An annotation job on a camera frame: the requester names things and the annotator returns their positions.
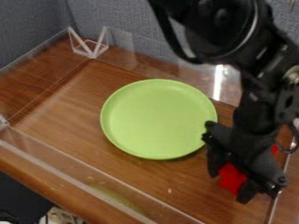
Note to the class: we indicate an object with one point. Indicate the clear acrylic enclosure wall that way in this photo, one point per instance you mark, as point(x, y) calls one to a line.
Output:
point(55, 150)

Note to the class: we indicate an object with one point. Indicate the clear acrylic corner bracket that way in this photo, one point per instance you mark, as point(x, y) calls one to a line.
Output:
point(86, 47)

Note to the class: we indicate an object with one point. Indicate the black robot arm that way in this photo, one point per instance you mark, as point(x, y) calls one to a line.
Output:
point(233, 32)

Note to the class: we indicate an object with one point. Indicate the red block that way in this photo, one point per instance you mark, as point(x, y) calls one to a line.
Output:
point(234, 174)

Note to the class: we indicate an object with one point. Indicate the green round plate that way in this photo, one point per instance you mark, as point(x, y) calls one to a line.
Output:
point(153, 118)

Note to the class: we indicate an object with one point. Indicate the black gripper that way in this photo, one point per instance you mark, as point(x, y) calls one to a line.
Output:
point(251, 143)

